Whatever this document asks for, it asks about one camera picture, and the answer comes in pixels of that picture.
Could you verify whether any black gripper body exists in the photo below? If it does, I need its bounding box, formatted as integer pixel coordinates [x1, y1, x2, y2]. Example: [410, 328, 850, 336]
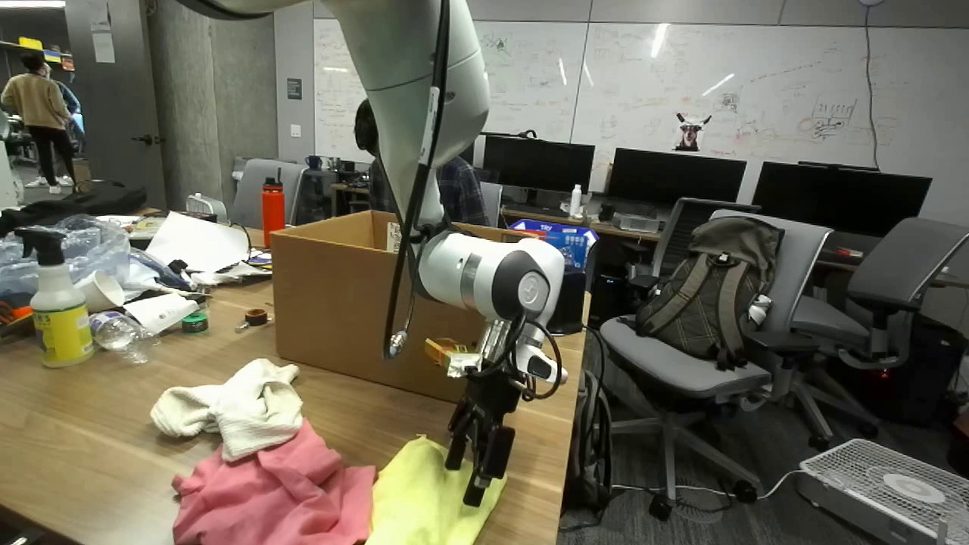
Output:
[448, 363, 531, 478]

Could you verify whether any bright yellow towel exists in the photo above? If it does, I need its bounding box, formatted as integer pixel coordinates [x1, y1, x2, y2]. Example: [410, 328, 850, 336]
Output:
[365, 432, 508, 545]

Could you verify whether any brown cardboard box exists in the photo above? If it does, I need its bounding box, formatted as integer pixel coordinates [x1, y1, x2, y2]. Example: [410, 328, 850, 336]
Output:
[269, 210, 548, 405]

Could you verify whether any black bin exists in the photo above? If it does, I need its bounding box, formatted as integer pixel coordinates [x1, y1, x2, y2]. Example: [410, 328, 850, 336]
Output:
[548, 266, 590, 336]

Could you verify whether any blue snack bag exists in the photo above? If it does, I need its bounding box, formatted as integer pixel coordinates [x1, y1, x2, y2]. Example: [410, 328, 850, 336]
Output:
[512, 219, 601, 275]

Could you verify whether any light gray office chair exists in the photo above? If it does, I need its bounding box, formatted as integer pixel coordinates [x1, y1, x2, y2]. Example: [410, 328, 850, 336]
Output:
[593, 207, 843, 525]

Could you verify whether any pink cloth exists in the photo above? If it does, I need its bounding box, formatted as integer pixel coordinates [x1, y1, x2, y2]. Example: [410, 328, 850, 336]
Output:
[171, 422, 379, 545]

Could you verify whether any white cloth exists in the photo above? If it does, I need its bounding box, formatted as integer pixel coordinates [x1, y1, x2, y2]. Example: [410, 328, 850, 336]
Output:
[147, 356, 309, 465]

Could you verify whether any olive backpack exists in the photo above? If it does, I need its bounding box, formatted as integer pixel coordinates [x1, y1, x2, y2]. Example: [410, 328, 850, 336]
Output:
[634, 211, 786, 371]

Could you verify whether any black computer monitor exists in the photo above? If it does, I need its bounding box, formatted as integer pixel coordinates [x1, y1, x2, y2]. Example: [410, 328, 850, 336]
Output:
[483, 133, 601, 194]
[752, 159, 935, 240]
[602, 146, 752, 207]

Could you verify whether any black office chair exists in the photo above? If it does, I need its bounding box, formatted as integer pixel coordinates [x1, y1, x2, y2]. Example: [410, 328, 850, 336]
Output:
[649, 194, 759, 283]

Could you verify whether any red water bottle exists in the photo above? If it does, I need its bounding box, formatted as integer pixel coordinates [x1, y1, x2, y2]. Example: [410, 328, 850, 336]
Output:
[257, 176, 292, 252]

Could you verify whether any gray fabric office chair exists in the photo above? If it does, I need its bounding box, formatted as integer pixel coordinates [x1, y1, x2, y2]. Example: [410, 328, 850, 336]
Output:
[228, 153, 309, 229]

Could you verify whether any pile of papers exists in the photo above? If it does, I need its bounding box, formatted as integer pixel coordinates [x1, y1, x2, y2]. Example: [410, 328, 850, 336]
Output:
[75, 266, 207, 339]

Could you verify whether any white paper sheet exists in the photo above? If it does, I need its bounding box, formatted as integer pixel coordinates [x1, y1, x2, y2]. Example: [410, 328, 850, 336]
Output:
[146, 210, 254, 277]

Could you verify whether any small plush figure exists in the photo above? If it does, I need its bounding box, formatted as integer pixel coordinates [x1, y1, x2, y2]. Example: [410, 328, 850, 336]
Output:
[673, 108, 715, 153]

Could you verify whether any clear plastic bottle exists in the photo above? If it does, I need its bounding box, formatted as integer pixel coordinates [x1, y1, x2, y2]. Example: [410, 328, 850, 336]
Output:
[89, 308, 157, 366]

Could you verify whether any white plastic floor device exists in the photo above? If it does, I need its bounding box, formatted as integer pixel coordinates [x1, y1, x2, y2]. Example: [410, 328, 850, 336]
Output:
[798, 435, 969, 545]

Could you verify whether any clear plastic bag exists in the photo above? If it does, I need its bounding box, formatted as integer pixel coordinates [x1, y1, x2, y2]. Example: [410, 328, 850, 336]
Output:
[0, 216, 134, 306]

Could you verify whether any spray bottle with yellow liquid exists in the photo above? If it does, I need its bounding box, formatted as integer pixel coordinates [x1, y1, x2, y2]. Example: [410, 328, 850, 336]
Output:
[15, 223, 96, 369]

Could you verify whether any dark gray office chair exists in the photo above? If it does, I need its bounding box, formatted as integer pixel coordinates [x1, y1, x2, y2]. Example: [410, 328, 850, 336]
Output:
[783, 216, 969, 449]

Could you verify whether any black jacket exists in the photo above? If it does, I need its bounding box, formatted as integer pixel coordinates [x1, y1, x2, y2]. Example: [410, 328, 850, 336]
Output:
[0, 186, 151, 235]

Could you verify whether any standing person in tan top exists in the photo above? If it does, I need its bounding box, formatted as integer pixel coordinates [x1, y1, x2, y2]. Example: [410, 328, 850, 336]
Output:
[0, 48, 75, 194]

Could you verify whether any wall whiteboard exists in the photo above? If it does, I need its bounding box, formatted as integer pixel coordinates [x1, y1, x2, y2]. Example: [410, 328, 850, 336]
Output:
[311, 16, 969, 207]

